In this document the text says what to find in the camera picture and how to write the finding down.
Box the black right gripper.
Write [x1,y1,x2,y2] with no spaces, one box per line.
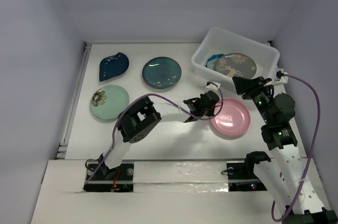
[232,75,273,124]

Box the grey reindeer round plate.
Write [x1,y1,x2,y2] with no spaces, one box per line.
[215,53,257,79]

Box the pink round plate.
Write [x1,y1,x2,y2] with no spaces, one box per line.
[211,98,251,137]

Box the blue scalloped dotted plate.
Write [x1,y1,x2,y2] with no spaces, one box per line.
[206,53,224,63]

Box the dark teal round plate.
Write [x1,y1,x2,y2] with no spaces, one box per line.
[142,57,182,89]

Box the mint green flower plate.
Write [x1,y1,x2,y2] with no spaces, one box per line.
[90,85,129,120]

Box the dark blue leaf-shaped plate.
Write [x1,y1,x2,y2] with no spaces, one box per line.
[99,52,129,82]

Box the mint rectangular divided plate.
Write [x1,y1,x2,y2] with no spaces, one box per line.
[206,58,218,71]

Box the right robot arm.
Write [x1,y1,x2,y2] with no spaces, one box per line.
[232,77,337,223]

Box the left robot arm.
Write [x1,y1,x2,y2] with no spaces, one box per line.
[84,89,223,184]

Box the white plastic bin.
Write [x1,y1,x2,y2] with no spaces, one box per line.
[191,27,280,92]

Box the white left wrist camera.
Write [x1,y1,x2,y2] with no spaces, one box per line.
[206,81,220,90]

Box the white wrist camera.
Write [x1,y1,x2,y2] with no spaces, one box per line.
[274,68,288,83]
[206,81,220,90]

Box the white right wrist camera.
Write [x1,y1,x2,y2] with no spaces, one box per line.
[274,68,288,83]

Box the aluminium side rail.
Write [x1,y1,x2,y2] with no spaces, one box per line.
[54,42,92,160]

